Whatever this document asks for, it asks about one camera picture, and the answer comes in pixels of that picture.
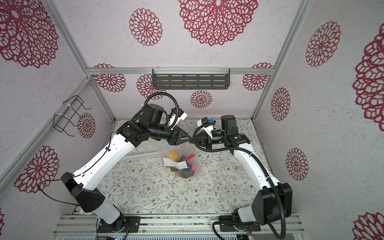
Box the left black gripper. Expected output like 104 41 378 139
149 125 193 146

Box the yellow toy potato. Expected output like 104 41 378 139
168 151 179 162

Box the red toy chili pepper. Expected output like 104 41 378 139
184 154 196 162

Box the clear zip top bag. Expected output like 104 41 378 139
157 142 200 179

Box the dark oval toy avocado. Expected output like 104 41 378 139
179 168 195 179

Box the white perforated plastic basket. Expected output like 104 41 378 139
121 140 169 161

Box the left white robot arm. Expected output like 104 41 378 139
61 104 192 229

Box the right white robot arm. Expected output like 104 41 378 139
193 115 293 226

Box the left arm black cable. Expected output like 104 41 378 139
37 91 180 240

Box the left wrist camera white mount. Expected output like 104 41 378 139
166 108 188 130

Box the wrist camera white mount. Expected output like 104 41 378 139
197 117 216 138
166 108 188 130

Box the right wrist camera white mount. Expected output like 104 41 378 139
197 117 216 138

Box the grey slotted wall shelf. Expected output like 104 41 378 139
152 68 231 90

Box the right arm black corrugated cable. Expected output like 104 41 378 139
192 123 287 240

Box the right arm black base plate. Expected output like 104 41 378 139
219 216 261 233

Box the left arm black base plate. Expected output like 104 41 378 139
97 216 141 234

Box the black wire wall rack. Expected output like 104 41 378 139
52 95 91 137

